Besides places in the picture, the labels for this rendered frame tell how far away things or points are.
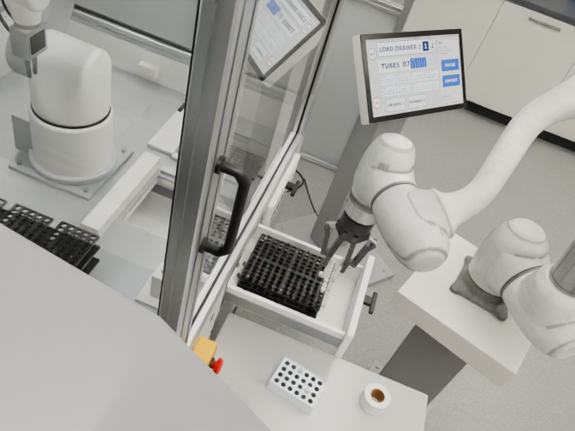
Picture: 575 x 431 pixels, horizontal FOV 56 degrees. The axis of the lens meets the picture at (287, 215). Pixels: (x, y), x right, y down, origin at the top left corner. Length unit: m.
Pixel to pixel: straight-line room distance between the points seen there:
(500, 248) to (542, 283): 0.17
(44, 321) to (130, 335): 0.04
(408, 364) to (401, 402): 0.50
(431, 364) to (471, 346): 0.34
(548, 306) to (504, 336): 0.25
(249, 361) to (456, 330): 0.59
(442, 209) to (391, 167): 0.13
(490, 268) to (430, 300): 0.19
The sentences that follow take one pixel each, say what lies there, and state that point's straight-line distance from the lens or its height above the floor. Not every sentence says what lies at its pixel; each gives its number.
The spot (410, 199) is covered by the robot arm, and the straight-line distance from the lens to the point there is 1.04.
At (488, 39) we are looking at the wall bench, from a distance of 4.19.
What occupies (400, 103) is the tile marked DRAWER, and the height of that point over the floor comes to 1.01.
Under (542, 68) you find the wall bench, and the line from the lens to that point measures 4.29.
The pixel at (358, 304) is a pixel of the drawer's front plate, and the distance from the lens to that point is 1.42.
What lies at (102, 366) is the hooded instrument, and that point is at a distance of 0.30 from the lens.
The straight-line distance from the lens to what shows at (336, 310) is 1.51.
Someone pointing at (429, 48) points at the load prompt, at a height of 1.15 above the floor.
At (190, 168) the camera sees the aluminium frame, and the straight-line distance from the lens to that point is 0.70.
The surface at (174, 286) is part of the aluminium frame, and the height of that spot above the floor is 1.29.
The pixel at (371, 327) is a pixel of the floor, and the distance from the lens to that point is 2.60.
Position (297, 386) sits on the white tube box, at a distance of 1.40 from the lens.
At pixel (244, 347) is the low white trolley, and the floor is 0.76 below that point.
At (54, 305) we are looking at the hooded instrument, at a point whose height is 1.75.
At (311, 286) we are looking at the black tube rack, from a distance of 1.45.
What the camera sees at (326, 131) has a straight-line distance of 3.16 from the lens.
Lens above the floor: 2.00
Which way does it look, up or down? 43 degrees down
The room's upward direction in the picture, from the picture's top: 19 degrees clockwise
